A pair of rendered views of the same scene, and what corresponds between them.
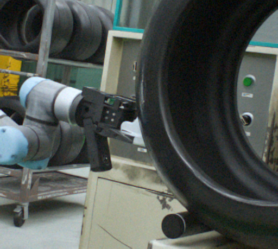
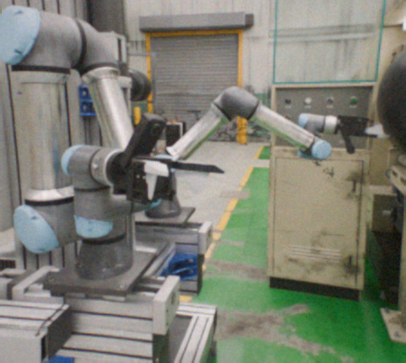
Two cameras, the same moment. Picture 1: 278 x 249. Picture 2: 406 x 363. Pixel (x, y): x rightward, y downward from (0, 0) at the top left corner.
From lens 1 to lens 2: 1.16 m
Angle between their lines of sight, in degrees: 19
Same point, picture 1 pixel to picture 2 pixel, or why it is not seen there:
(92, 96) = (345, 119)
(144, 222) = (306, 174)
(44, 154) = not seen: hidden behind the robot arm
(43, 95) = (315, 122)
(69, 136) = not seen: hidden behind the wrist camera
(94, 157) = (350, 148)
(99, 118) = (354, 128)
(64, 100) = (331, 123)
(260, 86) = (360, 101)
